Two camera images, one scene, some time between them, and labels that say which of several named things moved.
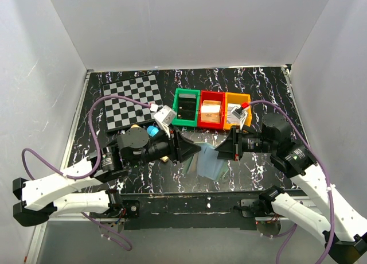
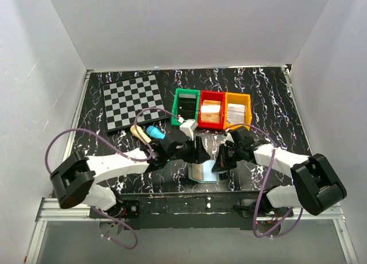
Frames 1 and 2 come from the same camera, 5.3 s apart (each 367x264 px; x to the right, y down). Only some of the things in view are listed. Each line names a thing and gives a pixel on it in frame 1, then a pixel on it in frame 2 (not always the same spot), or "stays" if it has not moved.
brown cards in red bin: (210, 111) stays
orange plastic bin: (235, 98) stays
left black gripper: (182, 148) → (198, 155)
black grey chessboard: (121, 113) stays
